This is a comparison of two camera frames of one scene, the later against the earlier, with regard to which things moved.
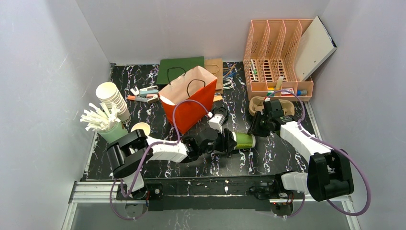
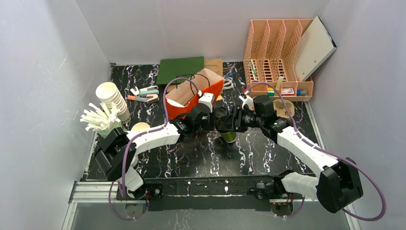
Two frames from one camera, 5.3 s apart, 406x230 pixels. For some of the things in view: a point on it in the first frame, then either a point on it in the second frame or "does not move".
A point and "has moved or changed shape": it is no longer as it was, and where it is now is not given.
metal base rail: [86, 191] does not move
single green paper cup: [243, 140] has moved or changed shape
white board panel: [315, 44] does not move
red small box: [287, 93] does not move
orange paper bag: [188, 100] does not move
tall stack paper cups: [109, 94] does not move
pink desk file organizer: [270, 60] does not move
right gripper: [258, 123] to [235, 119]
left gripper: [226, 141] to [210, 117]
